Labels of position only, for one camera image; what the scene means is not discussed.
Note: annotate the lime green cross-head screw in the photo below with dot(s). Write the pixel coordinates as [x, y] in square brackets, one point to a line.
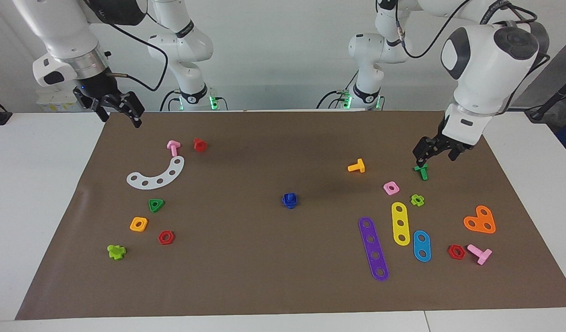
[116, 252]

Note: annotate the purple four-hole plastic strip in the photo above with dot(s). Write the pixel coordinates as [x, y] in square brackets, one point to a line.
[373, 246]

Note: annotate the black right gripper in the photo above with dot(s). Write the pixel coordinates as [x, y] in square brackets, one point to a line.
[98, 87]

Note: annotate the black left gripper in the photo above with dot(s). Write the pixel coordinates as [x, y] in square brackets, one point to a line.
[442, 143]

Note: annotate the orange heart-shaped plastic plate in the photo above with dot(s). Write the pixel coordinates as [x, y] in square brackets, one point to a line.
[479, 220]

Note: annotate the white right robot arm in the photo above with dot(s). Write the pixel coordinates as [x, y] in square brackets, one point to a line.
[61, 27]

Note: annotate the orange square plastic nut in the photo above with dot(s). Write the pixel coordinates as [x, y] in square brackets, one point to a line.
[133, 226]

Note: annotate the lime green cross nut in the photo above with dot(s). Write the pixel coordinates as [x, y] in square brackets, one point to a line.
[414, 201]

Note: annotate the pink plastic screw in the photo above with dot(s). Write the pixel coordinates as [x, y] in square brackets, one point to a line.
[173, 146]
[482, 255]

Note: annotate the blue triangle-head plastic screw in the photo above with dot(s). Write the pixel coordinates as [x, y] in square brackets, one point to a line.
[290, 207]

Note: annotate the black stand with pole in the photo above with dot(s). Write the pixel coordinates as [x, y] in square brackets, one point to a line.
[539, 113]

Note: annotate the white box with yellow labels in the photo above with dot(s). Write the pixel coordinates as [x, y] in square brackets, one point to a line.
[52, 103]

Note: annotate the yellow three-hole plastic strip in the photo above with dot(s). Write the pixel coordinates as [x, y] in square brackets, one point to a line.
[400, 216]

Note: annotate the blue two-hole plastic strip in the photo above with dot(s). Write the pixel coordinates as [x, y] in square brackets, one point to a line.
[421, 246]

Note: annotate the green triangle plastic nut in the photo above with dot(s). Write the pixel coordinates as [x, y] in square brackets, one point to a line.
[152, 208]

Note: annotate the white curved five-hole plate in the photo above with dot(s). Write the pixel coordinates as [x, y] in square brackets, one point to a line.
[166, 177]

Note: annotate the dark green plastic screw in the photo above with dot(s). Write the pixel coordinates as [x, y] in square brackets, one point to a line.
[422, 172]

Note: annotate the brown table mat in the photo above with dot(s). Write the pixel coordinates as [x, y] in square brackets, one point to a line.
[274, 276]

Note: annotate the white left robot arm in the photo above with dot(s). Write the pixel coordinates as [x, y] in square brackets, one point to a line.
[490, 69]

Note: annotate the red hexagon plastic nut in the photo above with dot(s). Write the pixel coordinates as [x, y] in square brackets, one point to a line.
[162, 238]
[451, 252]

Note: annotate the red plastic screw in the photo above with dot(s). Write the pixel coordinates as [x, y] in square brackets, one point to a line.
[200, 145]

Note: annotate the pink square plastic nut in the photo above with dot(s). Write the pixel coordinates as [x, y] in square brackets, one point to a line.
[396, 191]

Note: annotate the orange plastic screw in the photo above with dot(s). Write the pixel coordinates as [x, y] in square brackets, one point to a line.
[359, 166]

